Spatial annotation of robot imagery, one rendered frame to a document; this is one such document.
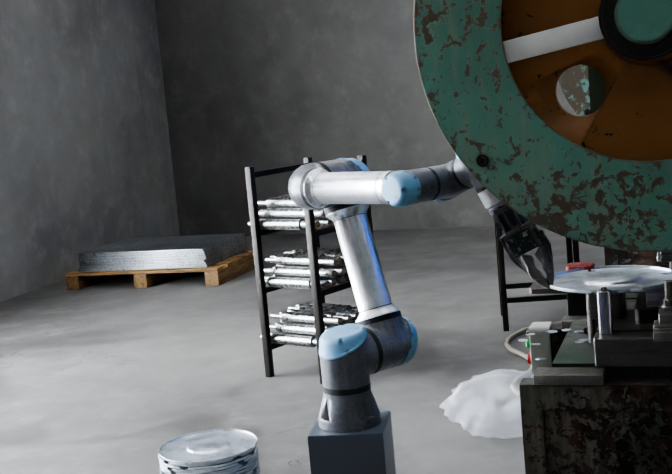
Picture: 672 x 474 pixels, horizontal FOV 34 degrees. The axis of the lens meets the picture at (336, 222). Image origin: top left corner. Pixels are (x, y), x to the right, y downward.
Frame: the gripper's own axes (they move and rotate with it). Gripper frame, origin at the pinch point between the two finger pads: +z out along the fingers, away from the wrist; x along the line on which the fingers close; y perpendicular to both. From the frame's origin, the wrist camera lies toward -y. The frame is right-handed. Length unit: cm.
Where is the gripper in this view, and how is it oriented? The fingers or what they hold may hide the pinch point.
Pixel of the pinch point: (548, 281)
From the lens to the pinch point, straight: 242.5
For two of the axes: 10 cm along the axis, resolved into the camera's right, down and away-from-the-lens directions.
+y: -2.8, 1.4, -9.5
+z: 4.8, 8.7, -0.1
